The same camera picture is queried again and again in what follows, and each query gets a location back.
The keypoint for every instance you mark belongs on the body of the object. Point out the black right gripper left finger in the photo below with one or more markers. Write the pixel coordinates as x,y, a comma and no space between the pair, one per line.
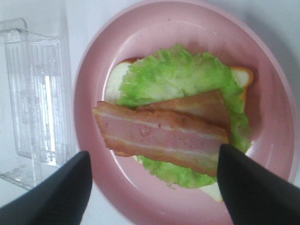
61,199

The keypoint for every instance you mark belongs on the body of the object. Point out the pink round plate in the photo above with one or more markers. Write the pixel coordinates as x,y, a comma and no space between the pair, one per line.
262,35

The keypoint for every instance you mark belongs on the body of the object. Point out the green lettuce leaf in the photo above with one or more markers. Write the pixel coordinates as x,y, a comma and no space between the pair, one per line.
175,73

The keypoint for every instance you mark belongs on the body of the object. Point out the clear plastic left tray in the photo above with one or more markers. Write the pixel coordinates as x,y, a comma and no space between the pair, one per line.
35,103

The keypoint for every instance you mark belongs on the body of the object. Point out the bread slice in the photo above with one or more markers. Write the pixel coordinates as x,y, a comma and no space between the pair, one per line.
114,79

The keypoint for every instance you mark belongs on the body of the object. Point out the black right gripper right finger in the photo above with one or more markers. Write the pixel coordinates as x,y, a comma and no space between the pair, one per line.
252,194

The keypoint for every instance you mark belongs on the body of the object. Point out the bacon strip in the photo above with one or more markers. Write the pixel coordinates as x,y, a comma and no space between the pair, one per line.
208,106
162,136

